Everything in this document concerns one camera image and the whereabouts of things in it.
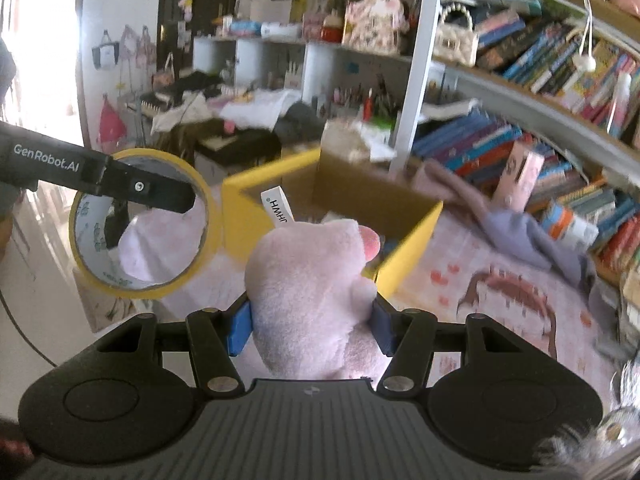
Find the floral pink bag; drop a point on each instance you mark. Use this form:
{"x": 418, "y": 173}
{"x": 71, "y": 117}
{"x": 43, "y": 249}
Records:
{"x": 375, "y": 22}

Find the pink backpack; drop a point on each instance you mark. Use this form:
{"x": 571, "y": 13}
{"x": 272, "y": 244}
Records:
{"x": 111, "y": 125}

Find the grey furry garment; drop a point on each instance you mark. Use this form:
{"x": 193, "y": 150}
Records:
{"x": 590, "y": 440}

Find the yellow cardboard box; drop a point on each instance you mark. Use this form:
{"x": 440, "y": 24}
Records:
{"x": 240, "y": 210}

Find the hanging wall bags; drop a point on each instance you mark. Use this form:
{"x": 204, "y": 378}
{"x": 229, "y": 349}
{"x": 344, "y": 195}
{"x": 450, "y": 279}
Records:
{"x": 125, "y": 47}

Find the row of colourful books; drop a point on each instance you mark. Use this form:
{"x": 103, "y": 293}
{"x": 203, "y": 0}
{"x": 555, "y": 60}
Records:
{"x": 465, "y": 145}

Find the yellow tape roll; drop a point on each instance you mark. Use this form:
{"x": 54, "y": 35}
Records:
{"x": 210, "y": 220}

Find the pink printed tall box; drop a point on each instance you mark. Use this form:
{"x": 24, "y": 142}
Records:
{"x": 520, "y": 175}

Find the desk pen cups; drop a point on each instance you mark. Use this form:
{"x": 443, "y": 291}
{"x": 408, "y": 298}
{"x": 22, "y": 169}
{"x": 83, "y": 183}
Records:
{"x": 360, "y": 100}

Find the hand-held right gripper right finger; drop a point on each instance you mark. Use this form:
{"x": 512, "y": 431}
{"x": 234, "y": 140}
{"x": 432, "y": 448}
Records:
{"x": 382, "y": 330}

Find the white bookshelf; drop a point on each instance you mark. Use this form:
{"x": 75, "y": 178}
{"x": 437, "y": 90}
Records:
{"x": 422, "y": 60}

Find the white and orange carton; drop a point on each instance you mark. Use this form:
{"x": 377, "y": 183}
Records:
{"x": 570, "y": 227}

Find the white quilted handbag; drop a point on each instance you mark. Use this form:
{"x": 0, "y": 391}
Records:
{"x": 455, "y": 40}

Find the pile of clothes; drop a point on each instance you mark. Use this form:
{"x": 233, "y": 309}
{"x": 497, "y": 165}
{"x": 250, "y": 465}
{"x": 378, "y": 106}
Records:
{"x": 240, "y": 115}

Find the pink checkered tablecloth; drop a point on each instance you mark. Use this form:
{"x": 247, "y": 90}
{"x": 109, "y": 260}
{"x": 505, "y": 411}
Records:
{"x": 475, "y": 320}

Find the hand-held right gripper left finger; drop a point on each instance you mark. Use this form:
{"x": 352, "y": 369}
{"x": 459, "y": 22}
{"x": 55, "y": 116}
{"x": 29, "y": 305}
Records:
{"x": 239, "y": 329}

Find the crumpled white bag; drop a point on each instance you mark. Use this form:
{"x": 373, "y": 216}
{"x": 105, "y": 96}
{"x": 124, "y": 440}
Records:
{"x": 355, "y": 140}

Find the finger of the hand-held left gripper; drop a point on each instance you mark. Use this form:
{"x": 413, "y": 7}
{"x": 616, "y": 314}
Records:
{"x": 150, "y": 187}
{"x": 117, "y": 222}

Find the pink plush pig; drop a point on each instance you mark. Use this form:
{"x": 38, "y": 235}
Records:
{"x": 310, "y": 290}

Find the row of slanted shelf books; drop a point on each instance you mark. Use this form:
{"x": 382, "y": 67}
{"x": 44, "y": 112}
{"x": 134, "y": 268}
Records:
{"x": 545, "y": 55}

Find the red pot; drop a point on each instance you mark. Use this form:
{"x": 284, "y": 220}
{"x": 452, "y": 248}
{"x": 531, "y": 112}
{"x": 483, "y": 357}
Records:
{"x": 332, "y": 30}

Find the purple cloth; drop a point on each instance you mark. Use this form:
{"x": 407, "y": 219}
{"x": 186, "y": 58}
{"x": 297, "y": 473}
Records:
{"x": 505, "y": 230}

